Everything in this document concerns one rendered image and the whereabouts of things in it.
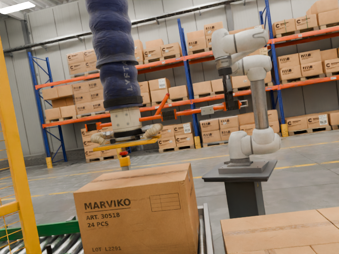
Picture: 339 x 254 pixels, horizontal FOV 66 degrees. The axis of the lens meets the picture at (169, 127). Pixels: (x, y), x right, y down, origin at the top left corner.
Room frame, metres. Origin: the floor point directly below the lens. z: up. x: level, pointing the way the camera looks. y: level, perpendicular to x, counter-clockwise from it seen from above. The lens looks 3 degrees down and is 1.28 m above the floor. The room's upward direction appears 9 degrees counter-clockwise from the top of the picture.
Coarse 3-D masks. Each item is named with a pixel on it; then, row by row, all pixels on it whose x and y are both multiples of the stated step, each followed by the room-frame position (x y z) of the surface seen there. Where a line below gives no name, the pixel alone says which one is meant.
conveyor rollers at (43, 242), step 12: (204, 228) 1.59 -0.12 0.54; (12, 240) 1.91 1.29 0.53; (48, 240) 1.78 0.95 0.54; (60, 240) 1.75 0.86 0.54; (72, 240) 1.73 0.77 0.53; (204, 240) 1.43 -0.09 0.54; (0, 252) 1.69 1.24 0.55; (24, 252) 1.65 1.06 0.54; (60, 252) 1.58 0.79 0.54; (72, 252) 1.55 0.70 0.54; (204, 252) 1.31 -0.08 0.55
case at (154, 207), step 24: (144, 168) 1.70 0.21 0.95; (168, 168) 1.58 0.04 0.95; (96, 192) 1.34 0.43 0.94; (120, 192) 1.32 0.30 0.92; (144, 192) 1.30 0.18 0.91; (168, 192) 1.28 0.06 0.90; (192, 192) 1.51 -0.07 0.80; (96, 216) 1.34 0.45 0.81; (120, 216) 1.32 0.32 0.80; (144, 216) 1.30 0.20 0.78; (168, 216) 1.28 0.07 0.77; (192, 216) 1.33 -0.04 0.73; (96, 240) 1.35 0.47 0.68; (120, 240) 1.33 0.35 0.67; (144, 240) 1.31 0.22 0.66; (168, 240) 1.29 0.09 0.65; (192, 240) 1.27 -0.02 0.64
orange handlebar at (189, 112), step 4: (240, 104) 1.43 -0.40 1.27; (216, 108) 1.43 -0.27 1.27; (220, 108) 1.43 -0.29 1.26; (176, 112) 1.46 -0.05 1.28; (180, 112) 1.45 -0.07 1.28; (184, 112) 1.45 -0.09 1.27; (188, 112) 1.45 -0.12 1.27; (192, 112) 1.45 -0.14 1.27; (196, 112) 1.45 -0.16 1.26; (148, 116) 1.48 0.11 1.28; (152, 116) 1.47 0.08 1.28; (156, 116) 1.47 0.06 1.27; (160, 116) 1.46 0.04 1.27; (140, 120) 1.48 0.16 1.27; (144, 120) 1.48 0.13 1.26; (100, 124) 1.51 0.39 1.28; (104, 124) 1.49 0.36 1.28; (108, 124) 1.49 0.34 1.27
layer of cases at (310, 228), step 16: (336, 208) 1.57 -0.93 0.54; (224, 224) 1.59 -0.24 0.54; (240, 224) 1.56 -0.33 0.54; (256, 224) 1.52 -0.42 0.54; (272, 224) 1.49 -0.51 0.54; (288, 224) 1.46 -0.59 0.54; (304, 224) 1.43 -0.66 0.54; (320, 224) 1.41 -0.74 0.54; (336, 224) 1.38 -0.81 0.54; (224, 240) 1.40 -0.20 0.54; (240, 240) 1.37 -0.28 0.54; (256, 240) 1.35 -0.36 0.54; (272, 240) 1.32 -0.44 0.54; (288, 240) 1.30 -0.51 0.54; (304, 240) 1.27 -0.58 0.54; (320, 240) 1.25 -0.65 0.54; (336, 240) 1.23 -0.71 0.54
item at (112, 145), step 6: (138, 138) 1.40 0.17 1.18; (150, 138) 1.38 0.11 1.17; (156, 138) 1.42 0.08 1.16; (108, 144) 1.41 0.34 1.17; (114, 144) 1.39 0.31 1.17; (120, 144) 1.37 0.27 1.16; (126, 144) 1.37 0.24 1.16; (132, 144) 1.36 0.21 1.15; (138, 144) 1.36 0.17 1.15; (144, 144) 1.36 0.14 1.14; (96, 150) 1.38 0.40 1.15; (102, 150) 1.38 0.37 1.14
